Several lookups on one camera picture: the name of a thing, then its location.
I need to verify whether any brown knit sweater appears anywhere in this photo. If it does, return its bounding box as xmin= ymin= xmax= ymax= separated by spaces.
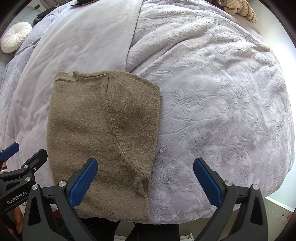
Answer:
xmin=47 ymin=70 xmax=162 ymax=221

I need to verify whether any beige striped clothes pile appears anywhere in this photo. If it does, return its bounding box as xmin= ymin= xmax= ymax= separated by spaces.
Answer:
xmin=213 ymin=0 xmax=257 ymax=23

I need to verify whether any lavender bed blanket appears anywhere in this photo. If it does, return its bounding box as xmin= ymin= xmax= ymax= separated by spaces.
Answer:
xmin=1 ymin=1 xmax=295 ymax=224

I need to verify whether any dark green black garment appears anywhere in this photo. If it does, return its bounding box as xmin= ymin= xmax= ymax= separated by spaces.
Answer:
xmin=72 ymin=0 xmax=97 ymax=6

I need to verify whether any person left hand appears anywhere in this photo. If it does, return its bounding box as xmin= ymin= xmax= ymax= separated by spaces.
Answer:
xmin=6 ymin=206 xmax=23 ymax=235

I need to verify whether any round white pleated cushion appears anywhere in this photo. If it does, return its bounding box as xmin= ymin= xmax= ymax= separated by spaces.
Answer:
xmin=1 ymin=22 xmax=32 ymax=54

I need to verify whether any grey quilted headboard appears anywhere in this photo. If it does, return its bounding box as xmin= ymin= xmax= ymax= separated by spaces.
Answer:
xmin=0 ymin=5 xmax=38 ymax=77

